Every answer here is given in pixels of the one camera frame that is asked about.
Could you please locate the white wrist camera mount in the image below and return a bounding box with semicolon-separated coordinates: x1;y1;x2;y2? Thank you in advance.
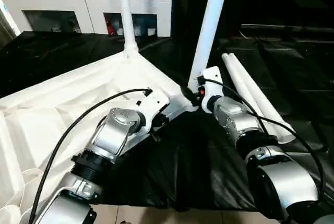
197;66;225;115
135;89;170;135

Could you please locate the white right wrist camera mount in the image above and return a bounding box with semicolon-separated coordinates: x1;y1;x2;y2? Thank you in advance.
197;66;225;115

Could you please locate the long dark bar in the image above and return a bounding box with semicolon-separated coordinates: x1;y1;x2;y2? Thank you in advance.
240;23;334;37

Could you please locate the white cabinet with glass doors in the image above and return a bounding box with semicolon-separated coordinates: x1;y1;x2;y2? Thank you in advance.
0;0;173;37

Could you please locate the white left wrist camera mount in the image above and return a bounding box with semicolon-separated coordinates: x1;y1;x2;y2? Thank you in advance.
135;89;170;135

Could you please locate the white plastic table top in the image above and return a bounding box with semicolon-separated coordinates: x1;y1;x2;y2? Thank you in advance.
0;49;199;224

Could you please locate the black mat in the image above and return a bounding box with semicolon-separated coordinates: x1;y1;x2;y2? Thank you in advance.
0;29;334;213

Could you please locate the grey curtain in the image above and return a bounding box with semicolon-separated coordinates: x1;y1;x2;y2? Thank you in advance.
0;12;14;45

